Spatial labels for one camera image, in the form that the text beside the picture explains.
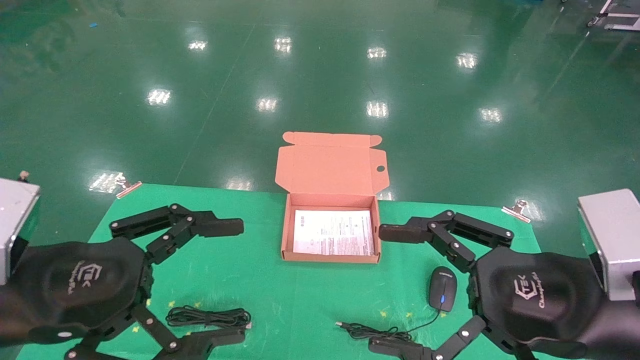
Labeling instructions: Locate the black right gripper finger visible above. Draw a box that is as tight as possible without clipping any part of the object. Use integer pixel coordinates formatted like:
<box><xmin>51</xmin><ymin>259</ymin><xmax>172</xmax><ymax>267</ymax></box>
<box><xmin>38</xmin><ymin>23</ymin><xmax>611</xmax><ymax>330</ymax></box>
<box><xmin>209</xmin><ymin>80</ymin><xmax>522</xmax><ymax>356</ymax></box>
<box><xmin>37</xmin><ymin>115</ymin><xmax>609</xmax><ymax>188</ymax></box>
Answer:
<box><xmin>368</xmin><ymin>315</ymin><xmax>521</xmax><ymax>360</ymax></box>
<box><xmin>378</xmin><ymin>210</ymin><xmax>514</xmax><ymax>273</ymax></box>

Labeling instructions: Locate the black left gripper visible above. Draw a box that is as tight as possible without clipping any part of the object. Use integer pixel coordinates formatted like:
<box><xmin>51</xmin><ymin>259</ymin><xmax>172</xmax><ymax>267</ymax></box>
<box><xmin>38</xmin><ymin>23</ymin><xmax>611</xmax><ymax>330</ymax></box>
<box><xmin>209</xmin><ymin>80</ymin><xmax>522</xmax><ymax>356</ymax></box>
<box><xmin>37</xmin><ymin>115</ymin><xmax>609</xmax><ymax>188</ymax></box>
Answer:
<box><xmin>0</xmin><ymin>237</ymin><xmax>152</xmax><ymax>347</ymax></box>

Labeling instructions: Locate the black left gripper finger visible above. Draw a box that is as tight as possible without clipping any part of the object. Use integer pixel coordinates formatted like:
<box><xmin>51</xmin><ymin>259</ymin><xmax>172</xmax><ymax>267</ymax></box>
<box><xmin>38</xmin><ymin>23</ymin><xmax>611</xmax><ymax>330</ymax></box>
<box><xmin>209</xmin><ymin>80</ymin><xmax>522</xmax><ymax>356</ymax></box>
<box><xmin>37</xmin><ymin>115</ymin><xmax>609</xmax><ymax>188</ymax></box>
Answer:
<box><xmin>65</xmin><ymin>305</ymin><xmax>247</xmax><ymax>360</ymax></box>
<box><xmin>109</xmin><ymin>203</ymin><xmax>245</xmax><ymax>266</ymax></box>

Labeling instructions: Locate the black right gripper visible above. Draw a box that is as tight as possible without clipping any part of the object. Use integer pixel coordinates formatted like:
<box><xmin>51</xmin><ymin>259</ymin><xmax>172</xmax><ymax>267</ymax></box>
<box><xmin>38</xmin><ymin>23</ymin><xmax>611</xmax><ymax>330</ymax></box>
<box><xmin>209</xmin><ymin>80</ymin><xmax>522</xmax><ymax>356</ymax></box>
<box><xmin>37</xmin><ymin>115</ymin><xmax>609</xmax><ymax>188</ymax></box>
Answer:
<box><xmin>469</xmin><ymin>246</ymin><xmax>609</xmax><ymax>359</ymax></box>

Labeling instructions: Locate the black data cable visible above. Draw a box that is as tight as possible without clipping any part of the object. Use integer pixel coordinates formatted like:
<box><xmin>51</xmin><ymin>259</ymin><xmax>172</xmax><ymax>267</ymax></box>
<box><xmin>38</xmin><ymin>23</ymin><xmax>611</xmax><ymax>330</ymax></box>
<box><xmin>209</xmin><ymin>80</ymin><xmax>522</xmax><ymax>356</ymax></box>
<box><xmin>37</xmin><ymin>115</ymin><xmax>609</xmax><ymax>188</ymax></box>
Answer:
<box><xmin>165</xmin><ymin>305</ymin><xmax>252</xmax><ymax>330</ymax></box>

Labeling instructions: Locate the black wired computer mouse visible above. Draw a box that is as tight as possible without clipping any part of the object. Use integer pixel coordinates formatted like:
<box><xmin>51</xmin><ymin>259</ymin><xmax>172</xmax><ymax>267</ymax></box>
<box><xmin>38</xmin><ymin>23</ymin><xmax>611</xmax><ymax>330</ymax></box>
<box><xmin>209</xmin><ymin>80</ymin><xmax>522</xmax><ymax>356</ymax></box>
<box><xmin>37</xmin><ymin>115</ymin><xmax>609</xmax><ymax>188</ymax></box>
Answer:
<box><xmin>335</xmin><ymin>266</ymin><xmax>458</xmax><ymax>344</ymax></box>

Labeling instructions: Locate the open brown cardboard box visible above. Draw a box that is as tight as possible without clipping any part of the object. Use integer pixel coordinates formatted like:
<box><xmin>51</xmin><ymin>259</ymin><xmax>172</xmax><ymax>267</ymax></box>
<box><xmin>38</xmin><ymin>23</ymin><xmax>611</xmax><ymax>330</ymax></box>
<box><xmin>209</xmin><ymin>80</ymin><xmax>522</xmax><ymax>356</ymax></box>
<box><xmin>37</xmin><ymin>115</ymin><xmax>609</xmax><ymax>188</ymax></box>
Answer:
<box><xmin>275</xmin><ymin>131</ymin><xmax>389</xmax><ymax>264</ymax></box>

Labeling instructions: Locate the white printed paper sheet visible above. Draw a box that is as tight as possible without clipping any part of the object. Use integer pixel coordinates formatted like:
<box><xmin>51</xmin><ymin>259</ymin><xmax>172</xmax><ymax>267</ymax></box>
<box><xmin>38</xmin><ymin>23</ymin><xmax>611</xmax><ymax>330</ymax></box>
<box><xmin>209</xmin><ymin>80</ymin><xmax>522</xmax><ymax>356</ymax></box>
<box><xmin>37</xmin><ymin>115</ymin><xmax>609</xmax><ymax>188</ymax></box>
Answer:
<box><xmin>293</xmin><ymin>209</ymin><xmax>375</xmax><ymax>256</ymax></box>

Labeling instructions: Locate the metal binder clip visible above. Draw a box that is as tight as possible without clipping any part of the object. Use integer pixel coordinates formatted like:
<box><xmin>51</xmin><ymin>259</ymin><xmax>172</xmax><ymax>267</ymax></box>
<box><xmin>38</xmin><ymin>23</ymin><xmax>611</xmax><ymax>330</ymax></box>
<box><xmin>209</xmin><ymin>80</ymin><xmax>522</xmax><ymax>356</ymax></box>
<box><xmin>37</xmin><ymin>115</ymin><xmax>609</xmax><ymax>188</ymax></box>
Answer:
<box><xmin>501</xmin><ymin>199</ymin><xmax>532</xmax><ymax>224</ymax></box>
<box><xmin>115</xmin><ymin>175</ymin><xmax>143</xmax><ymax>200</ymax></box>

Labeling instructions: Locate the green table mat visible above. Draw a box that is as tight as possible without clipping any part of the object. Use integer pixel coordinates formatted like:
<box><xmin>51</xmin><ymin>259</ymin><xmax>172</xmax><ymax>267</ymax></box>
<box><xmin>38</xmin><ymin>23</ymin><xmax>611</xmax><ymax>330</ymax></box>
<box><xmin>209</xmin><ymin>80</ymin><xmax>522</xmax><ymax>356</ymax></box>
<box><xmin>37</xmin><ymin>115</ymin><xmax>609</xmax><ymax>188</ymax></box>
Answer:
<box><xmin>15</xmin><ymin>183</ymin><xmax>591</xmax><ymax>360</ymax></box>

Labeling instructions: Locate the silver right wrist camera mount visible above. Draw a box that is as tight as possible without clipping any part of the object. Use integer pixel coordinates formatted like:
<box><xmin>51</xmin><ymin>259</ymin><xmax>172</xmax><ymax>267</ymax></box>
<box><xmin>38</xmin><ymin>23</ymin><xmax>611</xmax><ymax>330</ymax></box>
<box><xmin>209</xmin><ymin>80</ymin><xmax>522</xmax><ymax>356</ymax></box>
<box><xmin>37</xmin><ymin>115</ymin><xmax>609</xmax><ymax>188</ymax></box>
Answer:
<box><xmin>577</xmin><ymin>188</ymin><xmax>640</xmax><ymax>302</ymax></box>

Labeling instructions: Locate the white wheeled cart frame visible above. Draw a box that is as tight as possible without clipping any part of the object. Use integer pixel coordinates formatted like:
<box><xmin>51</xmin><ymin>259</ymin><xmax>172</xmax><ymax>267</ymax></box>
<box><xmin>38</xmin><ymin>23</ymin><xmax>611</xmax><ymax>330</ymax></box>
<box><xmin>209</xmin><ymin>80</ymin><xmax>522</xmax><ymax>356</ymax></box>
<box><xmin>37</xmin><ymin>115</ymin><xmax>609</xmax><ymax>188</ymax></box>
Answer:
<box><xmin>587</xmin><ymin>0</ymin><xmax>640</xmax><ymax>32</ymax></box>

